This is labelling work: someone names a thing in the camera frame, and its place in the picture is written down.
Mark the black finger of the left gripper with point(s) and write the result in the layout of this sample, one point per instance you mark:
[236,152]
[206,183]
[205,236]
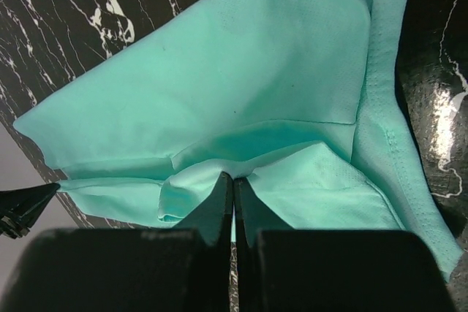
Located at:
[20,208]

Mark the teal t shirt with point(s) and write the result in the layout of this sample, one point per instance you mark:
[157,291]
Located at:
[296,95]

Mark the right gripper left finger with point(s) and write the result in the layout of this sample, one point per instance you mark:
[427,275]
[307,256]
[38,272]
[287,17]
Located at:
[184,268]

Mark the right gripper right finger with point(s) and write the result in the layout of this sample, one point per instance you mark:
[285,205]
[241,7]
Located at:
[285,269]

